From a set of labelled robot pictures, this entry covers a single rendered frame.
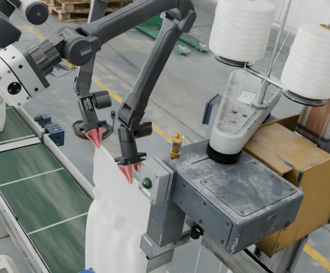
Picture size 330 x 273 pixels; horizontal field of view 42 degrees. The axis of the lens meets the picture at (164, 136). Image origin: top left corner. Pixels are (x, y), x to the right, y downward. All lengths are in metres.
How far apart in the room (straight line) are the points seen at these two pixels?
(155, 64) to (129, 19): 0.21
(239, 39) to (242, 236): 0.53
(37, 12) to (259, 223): 0.89
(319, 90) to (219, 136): 0.26
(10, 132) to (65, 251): 1.13
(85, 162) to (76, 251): 1.33
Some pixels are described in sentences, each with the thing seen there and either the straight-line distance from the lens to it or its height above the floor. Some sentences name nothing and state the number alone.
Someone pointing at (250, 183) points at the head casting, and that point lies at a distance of 1.06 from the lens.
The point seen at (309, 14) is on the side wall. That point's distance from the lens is 6.97.
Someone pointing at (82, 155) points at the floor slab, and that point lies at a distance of 3.44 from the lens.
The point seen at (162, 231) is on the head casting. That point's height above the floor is 1.13.
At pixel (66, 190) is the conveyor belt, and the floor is 0.38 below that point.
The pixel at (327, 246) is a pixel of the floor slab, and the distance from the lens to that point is 3.17.
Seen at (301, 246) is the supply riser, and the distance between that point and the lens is 1.65.
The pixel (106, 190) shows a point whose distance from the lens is 1.71.
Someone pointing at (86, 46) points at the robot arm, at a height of 1.53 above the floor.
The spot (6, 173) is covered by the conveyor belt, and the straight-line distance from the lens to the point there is 2.62.
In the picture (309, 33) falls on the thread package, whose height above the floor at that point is 1.68.
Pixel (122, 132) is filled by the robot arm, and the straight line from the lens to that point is 1.48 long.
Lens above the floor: 1.93
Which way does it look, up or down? 30 degrees down
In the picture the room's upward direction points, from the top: 9 degrees clockwise
